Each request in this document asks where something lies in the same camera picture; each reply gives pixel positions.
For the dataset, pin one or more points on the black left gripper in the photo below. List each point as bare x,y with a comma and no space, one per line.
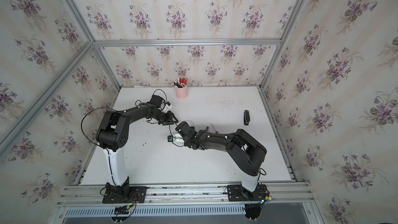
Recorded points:
169,120

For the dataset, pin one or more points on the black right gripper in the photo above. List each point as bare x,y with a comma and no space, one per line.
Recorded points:
185,144

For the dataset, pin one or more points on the white square alarm clock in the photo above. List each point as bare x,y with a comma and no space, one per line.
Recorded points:
177,138

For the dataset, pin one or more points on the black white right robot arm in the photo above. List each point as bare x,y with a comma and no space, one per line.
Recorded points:
245,151

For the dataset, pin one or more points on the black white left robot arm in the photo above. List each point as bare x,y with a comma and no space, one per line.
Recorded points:
113,134

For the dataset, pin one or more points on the pink pen cup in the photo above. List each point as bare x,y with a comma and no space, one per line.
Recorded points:
181,92

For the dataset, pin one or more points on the red and black pens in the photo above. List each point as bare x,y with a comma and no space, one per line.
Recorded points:
181,83

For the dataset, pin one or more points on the small black remote device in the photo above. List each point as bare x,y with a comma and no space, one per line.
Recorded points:
246,117

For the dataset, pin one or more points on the white ventilation grille strip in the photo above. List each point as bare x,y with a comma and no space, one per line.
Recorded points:
157,211

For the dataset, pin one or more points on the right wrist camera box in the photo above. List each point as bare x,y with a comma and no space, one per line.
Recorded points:
186,131

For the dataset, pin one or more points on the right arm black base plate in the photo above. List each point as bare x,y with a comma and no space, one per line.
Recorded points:
237,193

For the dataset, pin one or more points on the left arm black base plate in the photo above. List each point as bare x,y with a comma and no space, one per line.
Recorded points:
114,195

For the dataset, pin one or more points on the aluminium front rail frame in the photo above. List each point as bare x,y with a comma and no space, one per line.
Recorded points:
187,194

